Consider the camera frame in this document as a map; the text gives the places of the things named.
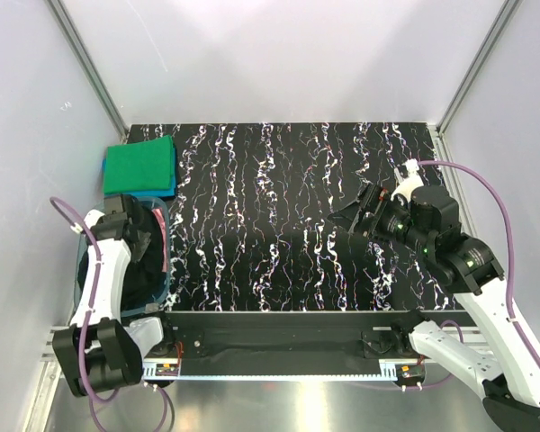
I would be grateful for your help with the folded green t shirt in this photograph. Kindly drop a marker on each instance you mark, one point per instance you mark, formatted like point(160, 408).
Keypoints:
point(138, 167)

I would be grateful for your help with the black t shirt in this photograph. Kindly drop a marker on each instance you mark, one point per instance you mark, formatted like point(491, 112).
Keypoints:
point(143, 281)

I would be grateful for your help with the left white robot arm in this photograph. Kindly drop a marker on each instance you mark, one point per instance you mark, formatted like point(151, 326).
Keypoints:
point(96, 352)

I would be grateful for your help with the pink t shirt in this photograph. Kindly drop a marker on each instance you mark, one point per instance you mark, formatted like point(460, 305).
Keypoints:
point(159, 215)

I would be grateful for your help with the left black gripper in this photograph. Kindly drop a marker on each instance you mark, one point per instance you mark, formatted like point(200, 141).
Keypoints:
point(144, 240)

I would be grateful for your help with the aluminium frame post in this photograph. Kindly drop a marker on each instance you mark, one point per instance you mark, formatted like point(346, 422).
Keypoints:
point(75, 41)
point(488, 45)

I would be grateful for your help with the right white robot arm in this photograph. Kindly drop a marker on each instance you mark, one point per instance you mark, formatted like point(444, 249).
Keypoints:
point(426, 220)

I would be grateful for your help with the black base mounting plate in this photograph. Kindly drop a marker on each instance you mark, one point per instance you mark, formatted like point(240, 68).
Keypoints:
point(209, 334)

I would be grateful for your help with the left aluminium frame post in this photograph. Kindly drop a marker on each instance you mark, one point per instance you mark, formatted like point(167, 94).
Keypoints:
point(75, 41)

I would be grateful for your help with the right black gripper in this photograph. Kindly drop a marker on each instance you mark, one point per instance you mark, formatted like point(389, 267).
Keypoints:
point(372, 196)

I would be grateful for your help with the folded blue t shirt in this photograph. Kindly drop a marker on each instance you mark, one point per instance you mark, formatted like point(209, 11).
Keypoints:
point(163, 193)

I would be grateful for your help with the right aluminium frame post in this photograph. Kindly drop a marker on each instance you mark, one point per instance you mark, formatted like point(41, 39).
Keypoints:
point(488, 45)

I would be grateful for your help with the clear blue plastic bin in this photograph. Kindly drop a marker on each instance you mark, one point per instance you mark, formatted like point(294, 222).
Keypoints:
point(81, 260)

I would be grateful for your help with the white slotted cable duct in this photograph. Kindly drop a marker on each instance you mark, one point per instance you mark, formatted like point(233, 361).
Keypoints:
point(172, 370)

